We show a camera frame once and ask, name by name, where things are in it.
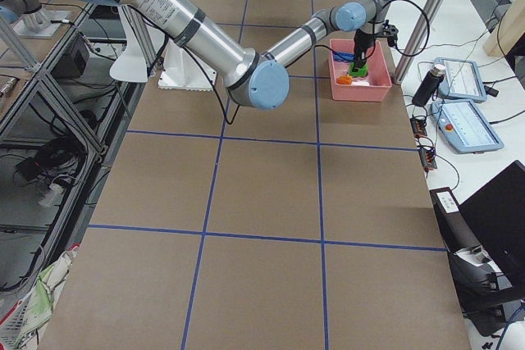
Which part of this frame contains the lower teach pendant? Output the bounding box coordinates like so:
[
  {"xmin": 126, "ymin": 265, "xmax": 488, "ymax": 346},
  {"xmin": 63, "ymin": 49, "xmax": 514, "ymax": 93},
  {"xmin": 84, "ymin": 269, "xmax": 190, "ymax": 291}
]
[{"xmin": 431, "ymin": 99, "xmax": 504, "ymax": 154}]

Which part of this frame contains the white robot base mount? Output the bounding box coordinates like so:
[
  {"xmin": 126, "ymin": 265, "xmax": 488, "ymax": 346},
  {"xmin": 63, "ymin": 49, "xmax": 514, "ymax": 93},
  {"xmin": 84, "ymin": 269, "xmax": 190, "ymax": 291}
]
[{"xmin": 109, "ymin": 5, "xmax": 221, "ymax": 93}]

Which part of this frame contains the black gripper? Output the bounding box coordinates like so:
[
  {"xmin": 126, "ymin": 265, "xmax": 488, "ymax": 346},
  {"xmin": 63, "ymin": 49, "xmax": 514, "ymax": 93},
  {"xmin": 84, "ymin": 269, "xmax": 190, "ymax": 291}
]
[{"xmin": 354, "ymin": 30, "xmax": 375, "ymax": 69}]

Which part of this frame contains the black device box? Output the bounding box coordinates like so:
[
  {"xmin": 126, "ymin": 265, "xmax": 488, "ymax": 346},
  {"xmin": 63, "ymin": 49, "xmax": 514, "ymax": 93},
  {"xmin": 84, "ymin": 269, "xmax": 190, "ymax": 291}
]
[{"xmin": 430, "ymin": 188, "xmax": 524, "ymax": 336}]

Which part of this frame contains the aluminium frame rack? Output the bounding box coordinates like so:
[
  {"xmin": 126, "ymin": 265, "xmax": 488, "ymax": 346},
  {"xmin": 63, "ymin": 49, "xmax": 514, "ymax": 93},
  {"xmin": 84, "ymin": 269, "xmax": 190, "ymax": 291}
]
[{"xmin": 1, "ymin": 2, "xmax": 140, "ymax": 303}]

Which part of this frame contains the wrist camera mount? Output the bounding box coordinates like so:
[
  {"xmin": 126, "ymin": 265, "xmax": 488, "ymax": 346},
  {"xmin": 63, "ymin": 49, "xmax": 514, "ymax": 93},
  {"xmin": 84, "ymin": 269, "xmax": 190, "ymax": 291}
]
[{"xmin": 377, "ymin": 20, "xmax": 399, "ymax": 48}]

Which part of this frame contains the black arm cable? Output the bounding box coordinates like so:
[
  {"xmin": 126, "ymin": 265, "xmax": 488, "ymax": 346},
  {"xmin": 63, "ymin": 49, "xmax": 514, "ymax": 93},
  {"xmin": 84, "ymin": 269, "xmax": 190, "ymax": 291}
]
[{"xmin": 313, "ymin": 0, "xmax": 431, "ymax": 58}]

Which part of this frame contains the teach pendant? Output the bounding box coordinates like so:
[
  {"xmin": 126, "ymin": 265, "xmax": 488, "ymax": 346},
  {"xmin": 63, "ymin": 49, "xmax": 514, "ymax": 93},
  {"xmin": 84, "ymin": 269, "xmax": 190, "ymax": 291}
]
[
  {"xmin": 434, "ymin": 57, "xmax": 486, "ymax": 102},
  {"xmin": 431, "ymin": 99, "xmax": 504, "ymax": 154}
]

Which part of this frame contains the green white cloth bag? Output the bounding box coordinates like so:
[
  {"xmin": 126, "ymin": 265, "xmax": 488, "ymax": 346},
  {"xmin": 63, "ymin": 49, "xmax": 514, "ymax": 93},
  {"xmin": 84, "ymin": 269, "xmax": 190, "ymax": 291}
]
[{"xmin": 1, "ymin": 243, "xmax": 80, "ymax": 349}]

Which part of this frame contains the orange toy block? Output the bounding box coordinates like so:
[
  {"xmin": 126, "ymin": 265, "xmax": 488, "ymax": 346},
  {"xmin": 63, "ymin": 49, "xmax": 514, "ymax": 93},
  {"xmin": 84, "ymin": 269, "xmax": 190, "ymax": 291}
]
[{"xmin": 336, "ymin": 75, "xmax": 353, "ymax": 85}]

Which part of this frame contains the aluminium frame post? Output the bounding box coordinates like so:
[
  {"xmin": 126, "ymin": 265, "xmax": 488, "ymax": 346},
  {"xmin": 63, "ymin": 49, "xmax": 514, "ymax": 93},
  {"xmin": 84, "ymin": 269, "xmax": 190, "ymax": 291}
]
[{"xmin": 392, "ymin": 0, "xmax": 444, "ymax": 84}]

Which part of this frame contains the green toy block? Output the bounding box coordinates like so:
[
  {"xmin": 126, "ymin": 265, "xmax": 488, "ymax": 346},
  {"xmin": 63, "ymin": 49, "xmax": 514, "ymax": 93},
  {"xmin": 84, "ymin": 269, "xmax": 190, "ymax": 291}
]
[{"xmin": 348, "ymin": 63, "xmax": 368, "ymax": 78}]

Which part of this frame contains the long blue toy block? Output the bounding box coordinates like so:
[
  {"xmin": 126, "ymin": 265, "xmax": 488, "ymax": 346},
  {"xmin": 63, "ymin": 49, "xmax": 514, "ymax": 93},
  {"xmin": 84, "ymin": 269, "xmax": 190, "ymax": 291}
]
[{"xmin": 332, "ymin": 51, "xmax": 354, "ymax": 63}]

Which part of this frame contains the pink plastic box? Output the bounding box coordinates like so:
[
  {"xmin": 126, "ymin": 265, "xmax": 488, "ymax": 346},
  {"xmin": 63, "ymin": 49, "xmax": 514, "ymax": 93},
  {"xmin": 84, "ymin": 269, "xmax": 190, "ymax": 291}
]
[{"xmin": 328, "ymin": 39, "xmax": 392, "ymax": 102}]

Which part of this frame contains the black laptop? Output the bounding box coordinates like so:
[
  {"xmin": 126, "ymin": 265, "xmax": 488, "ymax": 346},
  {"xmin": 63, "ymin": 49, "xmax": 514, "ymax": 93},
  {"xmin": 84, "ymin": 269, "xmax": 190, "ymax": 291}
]
[{"xmin": 459, "ymin": 160, "xmax": 524, "ymax": 285}]

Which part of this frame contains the black water bottle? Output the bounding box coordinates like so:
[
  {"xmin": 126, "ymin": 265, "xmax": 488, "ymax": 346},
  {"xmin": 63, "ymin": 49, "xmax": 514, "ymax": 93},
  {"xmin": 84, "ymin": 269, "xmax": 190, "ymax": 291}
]
[{"xmin": 412, "ymin": 63, "xmax": 446, "ymax": 107}]

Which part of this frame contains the upper teach pendant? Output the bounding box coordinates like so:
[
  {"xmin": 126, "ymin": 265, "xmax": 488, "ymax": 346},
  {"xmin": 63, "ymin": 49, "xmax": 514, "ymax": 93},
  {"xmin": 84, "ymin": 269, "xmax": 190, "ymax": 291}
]
[{"xmin": 434, "ymin": 57, "xmax": 486, "ymax": 102}]

